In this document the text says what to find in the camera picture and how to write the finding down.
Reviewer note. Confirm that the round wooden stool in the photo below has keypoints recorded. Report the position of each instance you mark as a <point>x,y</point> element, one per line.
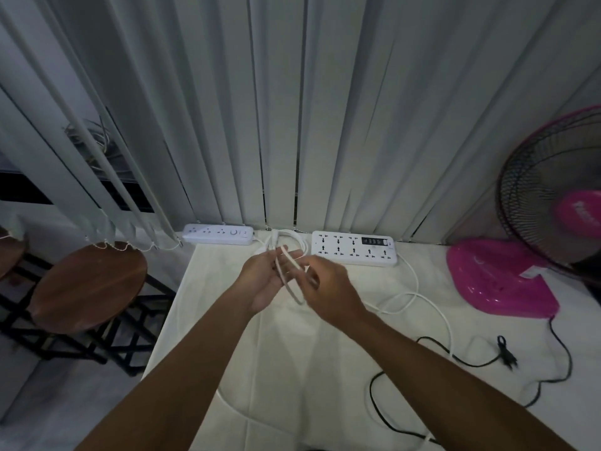
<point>89,286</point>

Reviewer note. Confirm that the large white power strip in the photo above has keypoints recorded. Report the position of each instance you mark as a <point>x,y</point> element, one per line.
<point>353,247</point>

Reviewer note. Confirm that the pink table fan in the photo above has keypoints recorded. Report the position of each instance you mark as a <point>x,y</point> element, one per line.
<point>497,277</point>

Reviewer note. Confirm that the person's right hand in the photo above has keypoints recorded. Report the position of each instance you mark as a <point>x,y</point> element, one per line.
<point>333,295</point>

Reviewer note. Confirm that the white tablecloth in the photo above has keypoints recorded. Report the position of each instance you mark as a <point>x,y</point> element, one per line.
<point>300,361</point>

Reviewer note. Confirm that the person's left forearm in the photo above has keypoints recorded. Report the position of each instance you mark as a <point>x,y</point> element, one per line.
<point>188,375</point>

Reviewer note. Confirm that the person's right fingers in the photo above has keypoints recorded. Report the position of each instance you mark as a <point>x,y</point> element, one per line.
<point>311,265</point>

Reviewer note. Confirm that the person's left fingers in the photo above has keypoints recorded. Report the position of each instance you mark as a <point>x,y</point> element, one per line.
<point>277,258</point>

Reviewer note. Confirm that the person's left hand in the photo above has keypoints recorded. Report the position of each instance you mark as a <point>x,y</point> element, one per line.
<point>260,286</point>

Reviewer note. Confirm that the small white power strip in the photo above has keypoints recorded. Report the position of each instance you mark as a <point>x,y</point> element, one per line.
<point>217,233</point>

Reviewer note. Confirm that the person's right forearm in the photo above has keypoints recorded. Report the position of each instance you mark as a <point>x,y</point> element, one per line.
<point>450,389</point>

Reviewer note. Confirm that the white vertical blinds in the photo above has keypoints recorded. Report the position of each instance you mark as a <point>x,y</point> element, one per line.
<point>300,112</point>

